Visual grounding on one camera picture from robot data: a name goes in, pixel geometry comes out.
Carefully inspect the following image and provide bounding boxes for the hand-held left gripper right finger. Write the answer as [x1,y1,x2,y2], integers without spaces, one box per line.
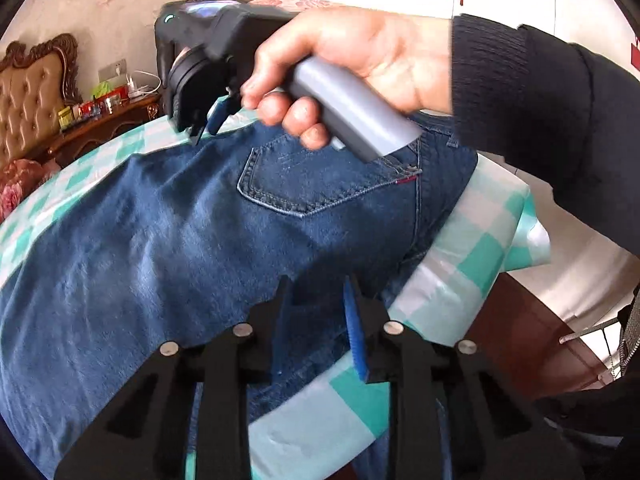
[342,274,586,480]

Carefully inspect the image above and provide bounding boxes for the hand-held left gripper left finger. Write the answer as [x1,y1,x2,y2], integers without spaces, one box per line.
[54,274,295,480]

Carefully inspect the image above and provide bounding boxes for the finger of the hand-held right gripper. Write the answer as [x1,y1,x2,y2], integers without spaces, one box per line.
[171,107,211,147]
[206,94,239,137]

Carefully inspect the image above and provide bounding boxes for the blue denim pants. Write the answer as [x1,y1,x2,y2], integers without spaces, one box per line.
[0,110,479,480]

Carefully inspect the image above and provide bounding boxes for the person's right forearm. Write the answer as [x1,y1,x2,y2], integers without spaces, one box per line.
[450,12,640,257]

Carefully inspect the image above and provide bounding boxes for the person's right hand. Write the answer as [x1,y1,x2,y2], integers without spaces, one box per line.
[240,5,456,152]

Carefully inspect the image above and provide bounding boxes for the white power strip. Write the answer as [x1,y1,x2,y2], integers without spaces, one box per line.
[126,71,162,100]

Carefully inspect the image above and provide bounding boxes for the brown wooden nightstand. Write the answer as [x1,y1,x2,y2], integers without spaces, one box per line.
[46,91,167,169]

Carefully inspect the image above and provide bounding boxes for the large pink pillow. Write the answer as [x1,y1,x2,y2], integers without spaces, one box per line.
[249,0,353,14]

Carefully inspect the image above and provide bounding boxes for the green white checkered cloth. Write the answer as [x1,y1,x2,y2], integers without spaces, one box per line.
[0,105,552,480]

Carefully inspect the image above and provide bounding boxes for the tufted wooden headboard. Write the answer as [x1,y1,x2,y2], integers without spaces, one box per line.
[0,33,84,171]

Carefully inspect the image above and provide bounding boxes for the red floral pillow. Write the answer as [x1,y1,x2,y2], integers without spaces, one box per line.
[0,158,62,224]

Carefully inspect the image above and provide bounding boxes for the wall socket plate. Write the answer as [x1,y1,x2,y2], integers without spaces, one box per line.
[98,59,129,84]

